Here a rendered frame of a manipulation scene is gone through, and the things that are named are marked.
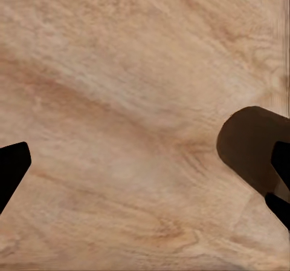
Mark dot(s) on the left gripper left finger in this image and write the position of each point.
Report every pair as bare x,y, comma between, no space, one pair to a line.
14,162

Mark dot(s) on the pillar candle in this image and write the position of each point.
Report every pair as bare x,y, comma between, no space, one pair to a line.
245,143

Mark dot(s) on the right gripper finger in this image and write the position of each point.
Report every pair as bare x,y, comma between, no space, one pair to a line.
280,207

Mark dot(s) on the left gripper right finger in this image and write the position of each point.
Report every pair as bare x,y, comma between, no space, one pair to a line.
280,160

